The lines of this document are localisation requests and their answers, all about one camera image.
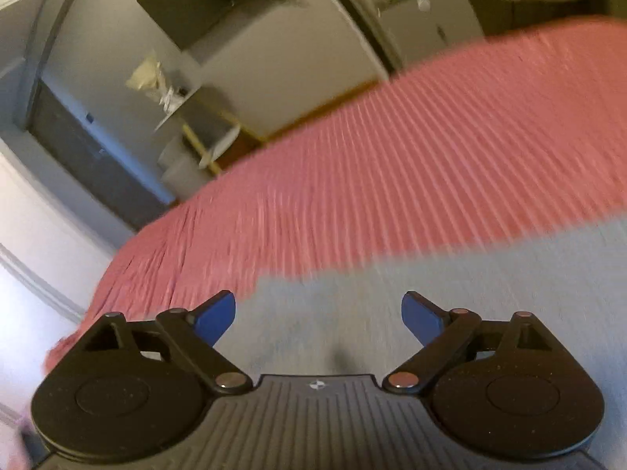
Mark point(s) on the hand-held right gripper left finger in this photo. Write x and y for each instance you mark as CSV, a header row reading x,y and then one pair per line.
x,y
215,320

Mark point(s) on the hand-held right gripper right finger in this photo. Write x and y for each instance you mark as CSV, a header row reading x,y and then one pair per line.
x,y
420,320

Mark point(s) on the grey sweat pants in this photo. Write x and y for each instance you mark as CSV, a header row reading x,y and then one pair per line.
x,y
333,318

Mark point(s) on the grey upholstered stool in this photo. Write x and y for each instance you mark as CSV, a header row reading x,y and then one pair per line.
x,y
181,171

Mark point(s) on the pink ribbed blanket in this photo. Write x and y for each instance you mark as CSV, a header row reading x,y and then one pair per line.
x,y
392,156

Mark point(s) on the round two-tier side table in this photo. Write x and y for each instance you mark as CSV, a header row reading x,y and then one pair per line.
x,y
196,122

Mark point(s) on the cream wrapped bouquet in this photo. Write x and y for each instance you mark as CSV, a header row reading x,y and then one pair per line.
x,y
147,76

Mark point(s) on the grey nightstand cabinet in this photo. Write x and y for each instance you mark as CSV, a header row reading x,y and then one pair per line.
x,y
423,29

